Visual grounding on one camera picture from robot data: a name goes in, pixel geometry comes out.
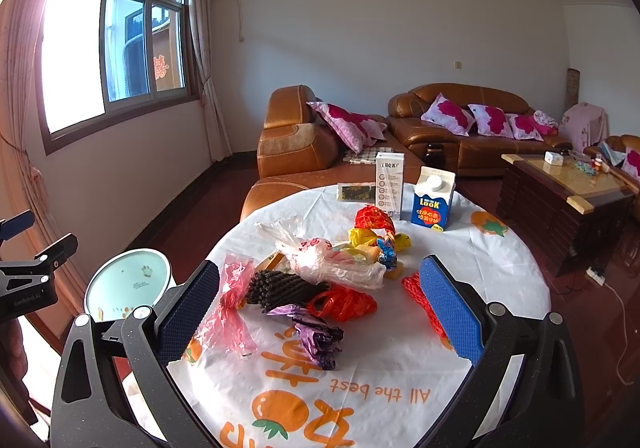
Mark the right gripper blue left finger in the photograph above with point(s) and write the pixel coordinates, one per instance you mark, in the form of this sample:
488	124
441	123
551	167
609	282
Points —
181	310

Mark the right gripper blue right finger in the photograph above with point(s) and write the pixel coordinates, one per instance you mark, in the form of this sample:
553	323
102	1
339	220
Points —
460	321

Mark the red foam fruit net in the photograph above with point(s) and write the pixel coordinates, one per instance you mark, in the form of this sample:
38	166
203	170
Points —
412	286

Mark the black corrugated foam sleeve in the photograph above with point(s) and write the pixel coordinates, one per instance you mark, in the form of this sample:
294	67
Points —
270	289

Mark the red plastic bag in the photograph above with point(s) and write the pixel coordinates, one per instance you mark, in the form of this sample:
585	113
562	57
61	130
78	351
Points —
341	304

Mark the purple plastic bag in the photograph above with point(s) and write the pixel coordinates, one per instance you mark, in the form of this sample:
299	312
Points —
320	340

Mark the red foil candy wrapper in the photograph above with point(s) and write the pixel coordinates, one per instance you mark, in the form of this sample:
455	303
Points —
381	223

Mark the white plastic bag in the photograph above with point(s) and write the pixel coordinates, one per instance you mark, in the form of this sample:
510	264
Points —
317	260

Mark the light blue trash bin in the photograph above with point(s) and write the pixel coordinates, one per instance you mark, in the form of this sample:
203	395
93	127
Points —
127	281

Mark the pink transparent plastic bag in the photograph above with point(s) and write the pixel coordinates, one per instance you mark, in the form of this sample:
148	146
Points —
223	327

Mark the pink curtain left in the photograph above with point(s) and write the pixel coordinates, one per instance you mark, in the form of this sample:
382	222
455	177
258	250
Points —
28	181

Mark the blue Look milk carton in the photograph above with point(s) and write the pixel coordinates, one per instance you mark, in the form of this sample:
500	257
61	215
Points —
432	198

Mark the yellow crumpled wrapper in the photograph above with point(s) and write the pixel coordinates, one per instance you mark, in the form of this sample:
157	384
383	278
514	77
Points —
367	237

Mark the white orange-print tablecloth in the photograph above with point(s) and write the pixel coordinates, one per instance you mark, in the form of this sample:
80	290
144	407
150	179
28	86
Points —
393	375

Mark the white power strip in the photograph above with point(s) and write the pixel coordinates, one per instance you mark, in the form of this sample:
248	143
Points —
594	275

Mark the dark wood coffee table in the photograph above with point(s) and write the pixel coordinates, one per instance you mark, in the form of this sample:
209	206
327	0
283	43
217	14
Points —
575	218

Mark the seaweed snack packet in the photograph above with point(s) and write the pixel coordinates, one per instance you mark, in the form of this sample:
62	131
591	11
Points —
363	192

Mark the brown leather long sofa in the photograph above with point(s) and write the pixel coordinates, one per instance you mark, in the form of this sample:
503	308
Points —
472	156

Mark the white tall milk carton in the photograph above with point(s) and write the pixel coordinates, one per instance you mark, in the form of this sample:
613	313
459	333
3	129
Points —
389	182

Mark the white box on coffee table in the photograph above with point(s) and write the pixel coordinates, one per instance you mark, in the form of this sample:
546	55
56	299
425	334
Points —
553	158

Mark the checkered mat on sofa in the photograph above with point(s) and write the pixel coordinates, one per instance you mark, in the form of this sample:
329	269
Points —
367	156

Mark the pink white cushion middle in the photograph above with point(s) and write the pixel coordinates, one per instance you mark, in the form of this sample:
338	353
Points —
491	121

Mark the pink white cushion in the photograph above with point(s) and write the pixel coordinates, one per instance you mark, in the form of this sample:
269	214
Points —
448	115
534	126
491	121

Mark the pink white cushion right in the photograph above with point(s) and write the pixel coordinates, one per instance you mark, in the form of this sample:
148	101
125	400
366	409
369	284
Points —
534	126

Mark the pink white cushion left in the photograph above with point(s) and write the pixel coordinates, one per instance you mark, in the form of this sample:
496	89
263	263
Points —
448	115

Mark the brown leather chaise sofa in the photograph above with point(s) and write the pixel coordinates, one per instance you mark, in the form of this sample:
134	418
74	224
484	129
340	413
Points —
297	151

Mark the pink floral pillow on chaise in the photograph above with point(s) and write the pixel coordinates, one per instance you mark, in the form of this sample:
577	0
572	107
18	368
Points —
355	130

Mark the pink covered chair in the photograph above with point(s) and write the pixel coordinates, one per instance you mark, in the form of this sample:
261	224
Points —
584	125

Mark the beige curtain right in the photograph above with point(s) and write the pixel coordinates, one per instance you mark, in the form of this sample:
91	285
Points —
201	32

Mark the window with brown frame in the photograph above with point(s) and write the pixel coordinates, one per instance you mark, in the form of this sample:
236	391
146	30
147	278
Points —
103	62

